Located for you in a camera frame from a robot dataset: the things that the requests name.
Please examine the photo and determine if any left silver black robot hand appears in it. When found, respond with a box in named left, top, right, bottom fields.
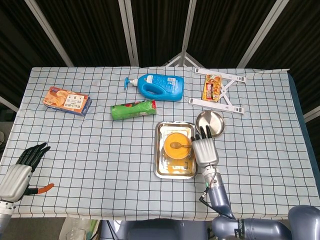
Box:
left=0, top=142, right=55, bottom=203

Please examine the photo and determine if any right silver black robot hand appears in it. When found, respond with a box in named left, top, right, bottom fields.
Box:
left=190, top=125, right=220, bottom=166

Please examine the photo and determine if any small metal spoon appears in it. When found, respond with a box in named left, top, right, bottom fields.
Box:
left=169, top=141, right=193, bottom=149

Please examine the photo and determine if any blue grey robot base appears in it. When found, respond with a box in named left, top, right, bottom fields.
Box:
left=99, top=219, right=208, bottom=240

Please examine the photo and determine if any bowl of yellow liquid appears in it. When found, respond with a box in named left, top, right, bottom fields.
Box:
left=162, top=132, right=193, bottom=161

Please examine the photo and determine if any rectangular steel tray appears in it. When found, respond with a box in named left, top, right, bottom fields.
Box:
left=153, top=120, right=199, bottom=181

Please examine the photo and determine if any blue checkered tablecloth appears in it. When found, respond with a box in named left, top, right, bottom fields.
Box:
left=0, top=66, right=320, bottom=223

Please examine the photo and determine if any round steel plate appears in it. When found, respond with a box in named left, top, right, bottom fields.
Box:
left=195, top=110, right=226, bottom=139

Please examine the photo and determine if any white folding laptop stand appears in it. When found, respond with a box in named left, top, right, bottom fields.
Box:
left=188, top=67, right=248, bottom=115

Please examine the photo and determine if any yellow red curry box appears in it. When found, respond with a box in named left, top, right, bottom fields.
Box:
left=201, top=74, right=224, bottom=103

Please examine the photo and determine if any blue pump detergent bottle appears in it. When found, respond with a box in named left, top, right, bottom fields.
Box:
left=124, top=73, right=185, bottom=102

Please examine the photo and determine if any clear plastic bag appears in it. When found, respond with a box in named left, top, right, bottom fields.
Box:
left=59, top=217, right=100, bottom=240

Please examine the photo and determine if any green chip can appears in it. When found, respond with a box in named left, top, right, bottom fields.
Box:
left=110, top=99, right=158, bottom=121

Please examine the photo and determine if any orange biscuit box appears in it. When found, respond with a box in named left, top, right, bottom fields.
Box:
left=42, top=86, right=93, bottom=117

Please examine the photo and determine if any white metal floor stand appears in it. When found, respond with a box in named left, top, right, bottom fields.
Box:
left=161, top=51, right=201, bottom=68

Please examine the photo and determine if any dark blue table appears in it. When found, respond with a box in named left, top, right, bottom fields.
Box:
left=286, top=71, right=320, bottom=176

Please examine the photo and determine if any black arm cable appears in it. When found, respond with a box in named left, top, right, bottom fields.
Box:
left=198, top=167, right=237, bottom=221

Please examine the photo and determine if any dark folding screen white frame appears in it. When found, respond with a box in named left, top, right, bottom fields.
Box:
left=0, top=0, right=320, bottom=126

